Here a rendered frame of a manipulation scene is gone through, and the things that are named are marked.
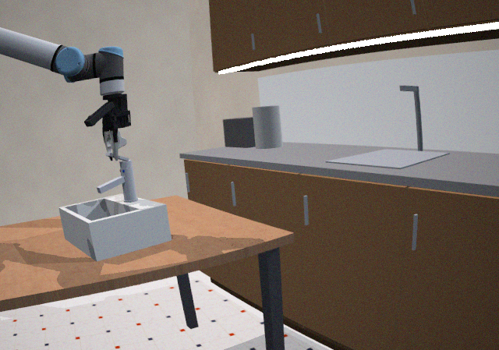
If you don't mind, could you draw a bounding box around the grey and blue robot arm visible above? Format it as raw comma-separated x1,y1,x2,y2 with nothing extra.
0,27,125,127

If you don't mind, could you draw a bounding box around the grey square sink basin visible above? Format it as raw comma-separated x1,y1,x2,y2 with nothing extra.
59,194,172,261

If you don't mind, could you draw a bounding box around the grey mixer tap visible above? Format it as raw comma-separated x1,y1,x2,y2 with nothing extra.
97,156,138,203

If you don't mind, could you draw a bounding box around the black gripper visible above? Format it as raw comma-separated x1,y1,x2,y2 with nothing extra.
102,94,131,161

